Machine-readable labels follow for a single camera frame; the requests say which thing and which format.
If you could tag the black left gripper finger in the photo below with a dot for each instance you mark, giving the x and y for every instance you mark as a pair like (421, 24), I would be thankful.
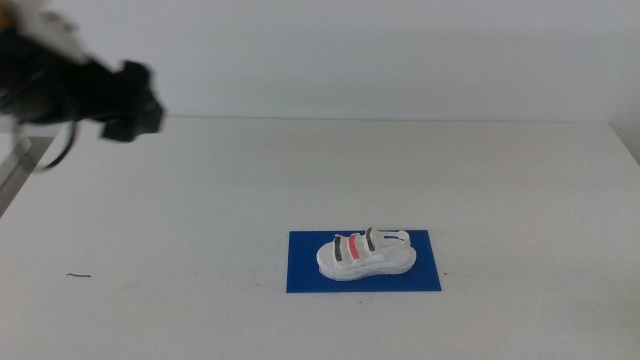
(136, 77)
(131, 129)

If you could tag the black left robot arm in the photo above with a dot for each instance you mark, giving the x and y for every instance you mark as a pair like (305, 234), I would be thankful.
(30, 80)

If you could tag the blue rectangular mat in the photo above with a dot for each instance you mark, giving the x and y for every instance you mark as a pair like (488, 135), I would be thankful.
(302, 260)

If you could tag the small black thread scrap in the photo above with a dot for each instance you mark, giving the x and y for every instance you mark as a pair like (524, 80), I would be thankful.
(78, 275)

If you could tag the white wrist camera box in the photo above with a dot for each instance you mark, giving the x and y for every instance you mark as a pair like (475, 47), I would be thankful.
(52, 27)

